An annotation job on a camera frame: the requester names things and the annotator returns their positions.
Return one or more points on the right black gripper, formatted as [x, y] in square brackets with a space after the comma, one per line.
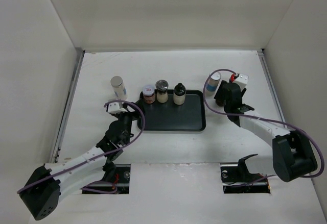
[219, 91]

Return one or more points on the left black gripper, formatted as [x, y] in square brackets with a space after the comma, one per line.
[134, 115]

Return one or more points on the silver cap blue label shaker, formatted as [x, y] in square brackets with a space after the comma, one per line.
[213, 83]

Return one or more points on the small dark jar white lid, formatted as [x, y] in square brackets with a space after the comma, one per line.
[148, 94]

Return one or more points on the black cap white bottle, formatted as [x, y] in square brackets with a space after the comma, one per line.
[179, 94]

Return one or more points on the clear cap white spice bottle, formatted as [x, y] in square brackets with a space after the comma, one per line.
[162, 91]

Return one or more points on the red cap jar front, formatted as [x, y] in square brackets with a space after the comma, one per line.
[219, 103]

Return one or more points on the red cap jar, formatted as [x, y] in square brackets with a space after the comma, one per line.
[219, 103]
[233, 77]

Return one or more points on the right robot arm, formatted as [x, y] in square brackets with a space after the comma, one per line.
[292, 155]

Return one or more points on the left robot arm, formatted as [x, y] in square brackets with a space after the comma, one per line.
[47, 186]

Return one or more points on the red cap jar rear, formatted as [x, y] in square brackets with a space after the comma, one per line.
[233, 77]

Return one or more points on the black plastic tray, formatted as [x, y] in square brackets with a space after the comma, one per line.
[170, 117]

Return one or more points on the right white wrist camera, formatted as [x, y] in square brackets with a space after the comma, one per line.
[241, 80]

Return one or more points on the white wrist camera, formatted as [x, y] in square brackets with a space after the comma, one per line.
[241, 80]
[115, 107]

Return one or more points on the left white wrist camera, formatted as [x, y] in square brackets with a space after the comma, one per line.
[115, 107]

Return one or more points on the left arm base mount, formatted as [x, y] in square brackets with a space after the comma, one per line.
[116, 180]

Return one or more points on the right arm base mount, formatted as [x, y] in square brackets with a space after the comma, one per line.
[236, 178]

